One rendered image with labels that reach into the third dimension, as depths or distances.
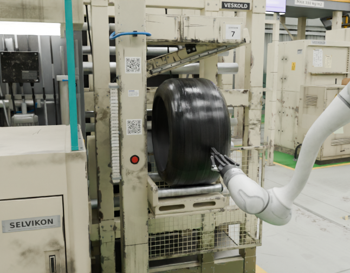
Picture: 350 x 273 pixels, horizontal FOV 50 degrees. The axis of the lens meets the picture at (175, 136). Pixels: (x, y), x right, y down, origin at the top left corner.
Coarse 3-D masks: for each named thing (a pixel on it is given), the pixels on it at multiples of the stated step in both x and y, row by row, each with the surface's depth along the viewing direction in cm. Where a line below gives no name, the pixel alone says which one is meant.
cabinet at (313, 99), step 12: (324, 84) 646; (336, 84) 646; (300, 96) 630; (312, 96) 606; (324, 96) 584; (300, 108) 632; (312, 108) 608; (324, 108) 587; (300, 120) 634; (312, 120) 610; (300, 132) 636; (336, 132) 605; (348, 132) 616; (324, 144) 598; (336, 144) 608; (348, 144) 620; (324, 156) 602; (336, 156) 614; (348, 156) 625
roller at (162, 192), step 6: (180, 186) 186; (186, 186) 187; (192, 186) 187; (198, 186) 188; (204, 186) 188; (210, 186) 189; (216, 186) 190; (222, 186) 190; (162, 192) 182; (168, 192) 183; (174, 192) 184; (180, 192) 184; (186, 192) 185; (192, 192) 186; (198, 192) 187; (204, 192) 188; (210, 192) 190
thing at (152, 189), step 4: (148, 176) 195; (148, 180) 187; (152, 180) 188; (148, 184) 184; (152, 184) 181; (148, 188) 185; (152, 188) 177; (156, 188) 177; (148, 192) 185; (152, 192) 177; (156, 192) 177; (148, 196) 186; (152, 196) 177; (156, 196) 177; (148, 200) 186; (152, 200) 178; (156, 200) 178; (152, 204) 178; (156, 204) 178
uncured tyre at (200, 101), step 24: (168, 96) 177; (192, 96) 174; (216, 96) 177; (168, 120) 175; (192, 120) 169; (216, 120) 172; (168, 144) 221; (192, 144) 169; (216, 144) 173; (168, 168) 180; (192, 168) 175
